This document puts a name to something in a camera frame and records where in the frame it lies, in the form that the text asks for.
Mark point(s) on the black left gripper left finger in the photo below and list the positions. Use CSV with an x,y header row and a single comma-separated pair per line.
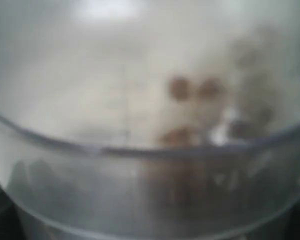
x,y
10,225

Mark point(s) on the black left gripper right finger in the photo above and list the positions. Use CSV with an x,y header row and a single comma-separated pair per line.
x,y
286,227

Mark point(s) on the clear plastic bottle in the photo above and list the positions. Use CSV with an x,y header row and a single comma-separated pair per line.
x,y
150,119

